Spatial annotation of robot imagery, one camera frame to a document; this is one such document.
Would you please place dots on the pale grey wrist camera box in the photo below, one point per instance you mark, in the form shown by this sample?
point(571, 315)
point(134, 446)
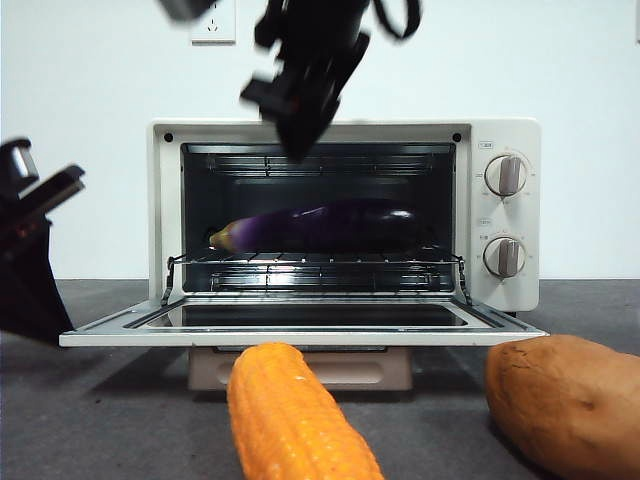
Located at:
point(17, 165)

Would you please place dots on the oven timer knob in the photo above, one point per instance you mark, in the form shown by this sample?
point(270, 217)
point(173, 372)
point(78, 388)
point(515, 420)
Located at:
point(505, 257)

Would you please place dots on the yellow corn cob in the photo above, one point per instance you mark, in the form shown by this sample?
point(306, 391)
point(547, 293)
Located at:
point(290, 415)

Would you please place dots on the white wall socket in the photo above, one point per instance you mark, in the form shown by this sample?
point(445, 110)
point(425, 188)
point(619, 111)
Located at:
point(212, 32)

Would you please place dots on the purple eggplant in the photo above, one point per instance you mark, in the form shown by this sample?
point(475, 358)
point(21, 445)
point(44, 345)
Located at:
point(325, 225)

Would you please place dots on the cream Toshiba toaster oven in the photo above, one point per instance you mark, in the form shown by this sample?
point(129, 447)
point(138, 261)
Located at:
point(530, 220)

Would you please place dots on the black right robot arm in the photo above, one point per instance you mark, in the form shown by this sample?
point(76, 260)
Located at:
point(320, 12)

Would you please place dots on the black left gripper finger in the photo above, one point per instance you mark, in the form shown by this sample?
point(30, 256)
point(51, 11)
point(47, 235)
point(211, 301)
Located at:
point(30, 295)

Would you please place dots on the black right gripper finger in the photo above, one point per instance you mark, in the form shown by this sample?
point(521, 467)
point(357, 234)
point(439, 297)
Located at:
point(314, 132)
point(291, 135)

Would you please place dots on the oven temperature knob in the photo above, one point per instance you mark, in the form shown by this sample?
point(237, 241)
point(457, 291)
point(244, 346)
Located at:
point(507, 175)

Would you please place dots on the brown sweet potato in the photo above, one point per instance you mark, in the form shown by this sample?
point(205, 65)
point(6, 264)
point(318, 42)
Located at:
point(565, 400)

